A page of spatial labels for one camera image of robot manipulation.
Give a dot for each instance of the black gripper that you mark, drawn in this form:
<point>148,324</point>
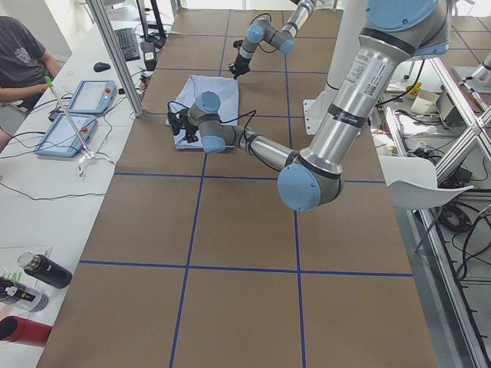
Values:
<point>190,130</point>
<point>241,61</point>

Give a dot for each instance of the light blue striped shirt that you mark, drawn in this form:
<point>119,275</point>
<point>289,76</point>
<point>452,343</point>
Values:
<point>215,92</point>

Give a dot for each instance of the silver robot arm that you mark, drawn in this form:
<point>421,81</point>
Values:
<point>391,33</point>
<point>260,30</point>

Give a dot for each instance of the blue teach pendant far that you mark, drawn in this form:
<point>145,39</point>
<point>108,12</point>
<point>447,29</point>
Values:
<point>92,97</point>

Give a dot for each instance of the blue teach pendant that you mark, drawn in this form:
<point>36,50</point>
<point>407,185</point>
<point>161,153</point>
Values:
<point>92,97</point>
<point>61,141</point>

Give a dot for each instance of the black computer mouse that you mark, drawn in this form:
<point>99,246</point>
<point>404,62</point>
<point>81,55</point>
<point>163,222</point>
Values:
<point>101,66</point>

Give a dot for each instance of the black keyboard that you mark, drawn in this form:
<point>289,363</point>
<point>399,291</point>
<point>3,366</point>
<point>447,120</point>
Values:
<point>128,44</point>

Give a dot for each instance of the blue teach pendant near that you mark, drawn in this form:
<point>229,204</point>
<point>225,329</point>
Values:
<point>61,141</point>

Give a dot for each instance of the metal rod with green tip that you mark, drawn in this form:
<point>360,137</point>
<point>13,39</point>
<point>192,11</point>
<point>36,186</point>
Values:
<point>89,154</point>

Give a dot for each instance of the seated person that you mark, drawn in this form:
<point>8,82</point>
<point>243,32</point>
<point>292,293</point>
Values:
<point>25,63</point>

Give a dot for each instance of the black water bottle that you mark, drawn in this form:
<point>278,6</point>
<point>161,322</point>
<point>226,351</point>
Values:
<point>44,269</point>

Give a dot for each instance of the white curved sheet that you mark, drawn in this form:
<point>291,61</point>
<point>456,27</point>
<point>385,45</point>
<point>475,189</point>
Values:
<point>412,183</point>

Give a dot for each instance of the grey labelled bottle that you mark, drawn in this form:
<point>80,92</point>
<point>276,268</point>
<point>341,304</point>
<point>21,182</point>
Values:
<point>22,296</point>

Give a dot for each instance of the red cylinder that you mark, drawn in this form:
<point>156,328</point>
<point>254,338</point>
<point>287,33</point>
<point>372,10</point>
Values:
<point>24,331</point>

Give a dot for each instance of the aluminium frame post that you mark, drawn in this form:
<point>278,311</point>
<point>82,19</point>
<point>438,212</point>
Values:
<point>113,49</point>

